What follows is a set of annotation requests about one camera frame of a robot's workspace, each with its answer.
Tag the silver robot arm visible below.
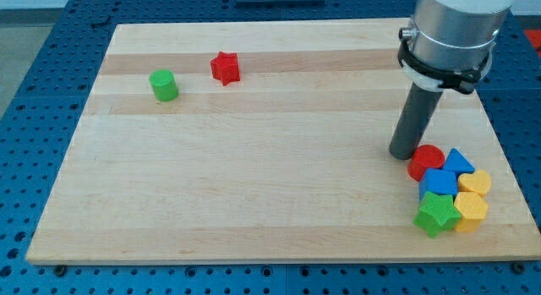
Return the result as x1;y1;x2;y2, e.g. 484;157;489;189
389;0;515;160

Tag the yellow heart block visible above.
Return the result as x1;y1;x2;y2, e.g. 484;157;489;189
457;169;492;197

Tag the wooden board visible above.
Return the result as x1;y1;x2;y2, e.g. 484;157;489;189
26;18;540;265

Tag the red star block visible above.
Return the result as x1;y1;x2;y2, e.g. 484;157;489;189
210;52;241;86

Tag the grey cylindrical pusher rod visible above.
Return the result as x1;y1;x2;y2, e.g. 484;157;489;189
389;84;442;160

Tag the green cylinder block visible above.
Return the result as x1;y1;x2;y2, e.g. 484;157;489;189
149;69;178;101

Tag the blue cube block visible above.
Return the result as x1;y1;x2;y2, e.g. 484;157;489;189
418;168;458;200

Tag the red cylinder block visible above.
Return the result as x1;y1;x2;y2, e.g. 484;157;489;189
407;145;445;182

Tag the yellow hexagon block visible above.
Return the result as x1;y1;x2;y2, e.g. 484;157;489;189
453;192;489;232

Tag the green star block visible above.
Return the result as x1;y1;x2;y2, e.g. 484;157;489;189
413;191;462;238

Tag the black cable clamp ring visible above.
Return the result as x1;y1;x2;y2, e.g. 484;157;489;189
396;40;494;96

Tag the blue triangle block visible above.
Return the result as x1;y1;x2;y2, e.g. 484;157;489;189
441;148;476;178

